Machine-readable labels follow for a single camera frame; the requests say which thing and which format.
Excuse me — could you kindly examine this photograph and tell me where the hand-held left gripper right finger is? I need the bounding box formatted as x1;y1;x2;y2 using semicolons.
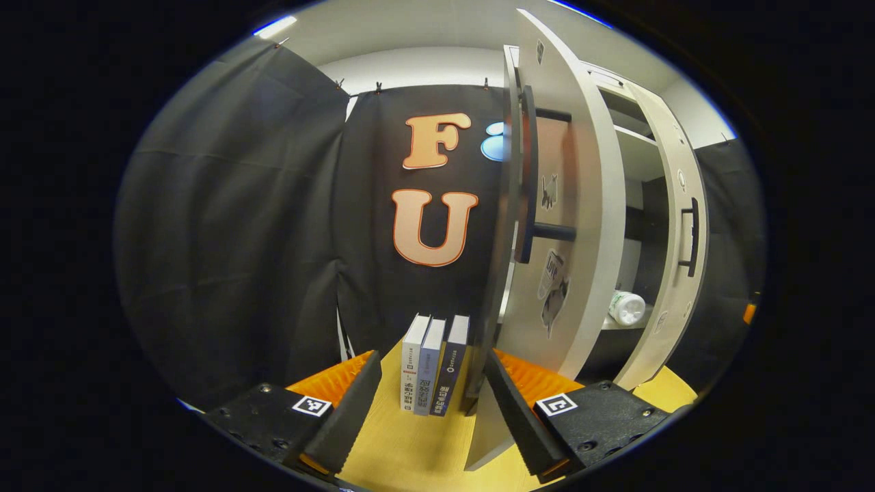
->
484;348;675;483

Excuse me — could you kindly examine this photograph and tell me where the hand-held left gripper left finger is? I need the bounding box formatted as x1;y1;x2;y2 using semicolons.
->
202;350;383;478

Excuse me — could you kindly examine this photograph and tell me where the white cabinet door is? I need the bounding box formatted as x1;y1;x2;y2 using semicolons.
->
614;82;710;392
465;8;626;472

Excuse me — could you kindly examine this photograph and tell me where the white drink bottle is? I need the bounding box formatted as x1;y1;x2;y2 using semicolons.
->
608;290;647;327

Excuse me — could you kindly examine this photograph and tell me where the white book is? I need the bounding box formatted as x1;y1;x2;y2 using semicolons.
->
400;313;431;412

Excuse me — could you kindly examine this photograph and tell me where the grey book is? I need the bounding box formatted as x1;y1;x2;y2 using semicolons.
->
414;318;446;416

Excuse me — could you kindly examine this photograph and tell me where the navy book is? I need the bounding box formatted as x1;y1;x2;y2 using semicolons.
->
431;314;471;416

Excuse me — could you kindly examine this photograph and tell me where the black backdrop cloth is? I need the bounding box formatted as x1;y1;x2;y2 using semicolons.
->
113;38;766;411

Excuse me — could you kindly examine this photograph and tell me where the black door handle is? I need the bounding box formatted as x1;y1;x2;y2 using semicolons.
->
677;198;700;277

